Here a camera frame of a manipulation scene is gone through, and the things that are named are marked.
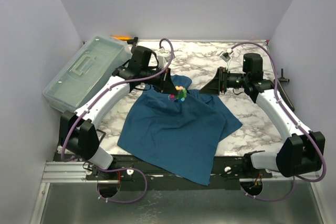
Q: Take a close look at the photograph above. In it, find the aluminium rail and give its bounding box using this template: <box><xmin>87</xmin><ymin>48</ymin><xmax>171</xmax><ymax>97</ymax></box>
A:
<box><xmin>41</xmin><ymin>162</ymin><xmax>319</xmax><ymax>184</ymax></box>

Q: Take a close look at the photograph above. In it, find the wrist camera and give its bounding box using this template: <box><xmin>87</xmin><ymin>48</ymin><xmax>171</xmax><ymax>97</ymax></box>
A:
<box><xmin>157</xmin><ymin>51</ymin><xmax>171</xmax><ymax>70</ymax></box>
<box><xmin>219</xmin><ymin>48</ymin><xmax>233</xmax><ymax>69</ymax></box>

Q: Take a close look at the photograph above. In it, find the black clamp bar right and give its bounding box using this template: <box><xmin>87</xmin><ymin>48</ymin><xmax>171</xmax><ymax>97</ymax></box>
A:
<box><xmin>273</xmin><ymin>68</ymin><xmax>296</xmax><ymax>112</ymax></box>

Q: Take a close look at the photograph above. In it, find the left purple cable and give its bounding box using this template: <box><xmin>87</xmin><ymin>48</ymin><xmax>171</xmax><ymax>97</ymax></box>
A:
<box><xmin>60</xmin><ymin>38</ymin><xmax>175</xmax><ymax>204</ymax></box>

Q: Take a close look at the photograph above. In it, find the blue t-shirt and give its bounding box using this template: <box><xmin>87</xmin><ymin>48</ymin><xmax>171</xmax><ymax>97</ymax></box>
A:
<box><xmin>118</xmin><ymin>89</ymin><xmax>242</xmax><ymax>186</ymax></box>

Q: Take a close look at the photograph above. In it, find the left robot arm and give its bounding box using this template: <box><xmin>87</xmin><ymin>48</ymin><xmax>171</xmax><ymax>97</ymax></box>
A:
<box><xmin>59</xmin><ymin>46</ymin><xmax>178</xmax><ymax>179</ymax></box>

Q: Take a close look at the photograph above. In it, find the colourful plush flower brooch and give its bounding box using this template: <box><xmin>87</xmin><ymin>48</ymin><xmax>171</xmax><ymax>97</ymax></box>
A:
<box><xmin>169</xmin><ymin>86</ymin><xmax>187</xmax><ymax>102</ymax></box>

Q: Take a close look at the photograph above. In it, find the purple cable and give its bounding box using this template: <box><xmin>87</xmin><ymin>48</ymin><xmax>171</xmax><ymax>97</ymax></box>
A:
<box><xmin>60</xmin><ymin>38</ymin><xmax>175</xmax><ymax>204</ymax></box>
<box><xmin>229</xmin><ymin>42</ymin><xmax>328</xmax><ymax>201</ymax></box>

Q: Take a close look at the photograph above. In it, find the orange tool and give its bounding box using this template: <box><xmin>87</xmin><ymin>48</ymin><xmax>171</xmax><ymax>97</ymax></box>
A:
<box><xmin>111</xmin><ymin>35</ymin><xmax>131</xmax><ymax>40</ymax></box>

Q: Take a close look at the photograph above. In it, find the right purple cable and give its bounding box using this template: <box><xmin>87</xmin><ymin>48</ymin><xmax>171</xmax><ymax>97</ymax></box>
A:
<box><xmin>229</xmin><ymin>42</ymin><xmax>328</xmax><ymax>201</ymax></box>

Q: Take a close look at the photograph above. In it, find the clear plastic storage box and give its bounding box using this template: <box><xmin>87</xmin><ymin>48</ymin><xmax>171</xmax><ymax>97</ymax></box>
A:
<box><xmin>43</xmin><ymin>36</ymin><xmax>132</xmax><ymax>112</ymax></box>

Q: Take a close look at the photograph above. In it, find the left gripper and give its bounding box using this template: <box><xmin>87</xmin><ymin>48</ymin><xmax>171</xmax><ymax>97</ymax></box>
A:
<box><xmin>141</xmin><ymin>66</ymin><xmax>179</xmax><ymax>95</ymax></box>

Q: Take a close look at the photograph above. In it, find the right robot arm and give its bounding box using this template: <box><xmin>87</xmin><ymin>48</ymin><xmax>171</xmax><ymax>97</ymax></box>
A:
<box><xmin>200</xmin><ymin>53</ymin><xmax>325</xmax><ymax>178</ymax></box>

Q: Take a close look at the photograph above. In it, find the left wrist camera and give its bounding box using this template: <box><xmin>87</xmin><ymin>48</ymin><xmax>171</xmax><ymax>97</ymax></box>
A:
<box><xmin>157</xmin><ymin>51</ymin><xmax>171</xmax><ymax>70</ymax></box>

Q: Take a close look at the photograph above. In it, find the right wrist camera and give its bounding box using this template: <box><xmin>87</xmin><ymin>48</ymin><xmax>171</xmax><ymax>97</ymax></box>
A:
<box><xmin>219</xmin><ymin>48</ymin><xmax>233</xmax><ymax>69</ymax></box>

